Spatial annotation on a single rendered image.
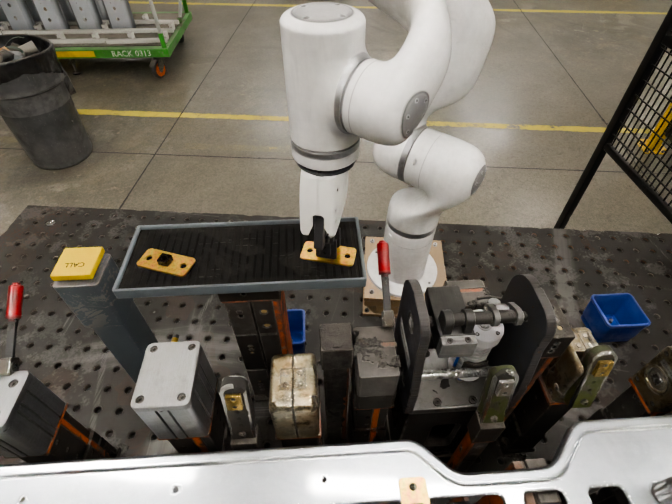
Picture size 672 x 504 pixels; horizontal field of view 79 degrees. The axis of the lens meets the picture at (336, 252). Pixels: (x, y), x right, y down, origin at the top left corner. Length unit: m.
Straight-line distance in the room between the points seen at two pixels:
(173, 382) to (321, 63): 0.44
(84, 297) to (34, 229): 0.93
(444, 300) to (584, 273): 0.86
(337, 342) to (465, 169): 0.41
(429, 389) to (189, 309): 0.72
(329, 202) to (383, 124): 0.14
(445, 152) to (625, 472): 0.57
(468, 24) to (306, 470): 0.73
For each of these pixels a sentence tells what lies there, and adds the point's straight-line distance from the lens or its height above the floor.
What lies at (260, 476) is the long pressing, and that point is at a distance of 0.66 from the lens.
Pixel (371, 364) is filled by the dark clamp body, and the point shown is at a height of 1.08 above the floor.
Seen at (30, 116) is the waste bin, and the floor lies 0.40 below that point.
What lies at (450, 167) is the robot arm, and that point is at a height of 1.18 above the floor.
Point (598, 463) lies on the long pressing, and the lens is 0.76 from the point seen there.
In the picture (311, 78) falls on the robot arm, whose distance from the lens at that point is 0.44.
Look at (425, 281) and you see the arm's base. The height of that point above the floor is 0.79.
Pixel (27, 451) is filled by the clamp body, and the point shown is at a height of 0.97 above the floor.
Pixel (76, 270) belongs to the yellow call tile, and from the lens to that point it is 0.74.
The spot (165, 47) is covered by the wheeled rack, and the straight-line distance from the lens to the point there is 4.18.
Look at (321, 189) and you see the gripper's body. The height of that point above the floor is 1.32.
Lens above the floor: 1.63
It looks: 47 degrees down
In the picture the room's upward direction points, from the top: straight up
